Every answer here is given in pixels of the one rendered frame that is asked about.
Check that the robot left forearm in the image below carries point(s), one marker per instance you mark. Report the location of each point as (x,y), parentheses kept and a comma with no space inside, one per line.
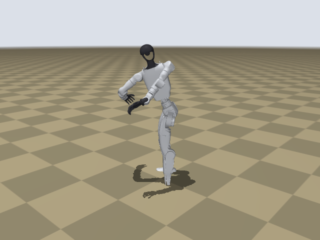
(122,97)

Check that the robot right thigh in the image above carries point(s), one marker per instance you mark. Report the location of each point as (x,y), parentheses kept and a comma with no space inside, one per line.
(160,119)

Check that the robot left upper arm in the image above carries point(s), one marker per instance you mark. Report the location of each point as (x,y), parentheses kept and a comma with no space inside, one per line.
(130,83)

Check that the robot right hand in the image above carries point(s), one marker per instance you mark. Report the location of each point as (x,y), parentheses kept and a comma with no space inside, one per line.
(137,104)

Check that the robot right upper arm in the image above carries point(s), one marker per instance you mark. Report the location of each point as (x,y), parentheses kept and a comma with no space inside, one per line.
(168,68)

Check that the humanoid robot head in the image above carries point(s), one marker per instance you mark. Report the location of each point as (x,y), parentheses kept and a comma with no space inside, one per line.
(146,49)

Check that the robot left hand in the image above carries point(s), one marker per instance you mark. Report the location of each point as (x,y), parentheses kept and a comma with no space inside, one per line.
(129,97)

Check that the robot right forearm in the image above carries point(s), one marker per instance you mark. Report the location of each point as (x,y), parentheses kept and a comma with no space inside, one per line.
(151,93)

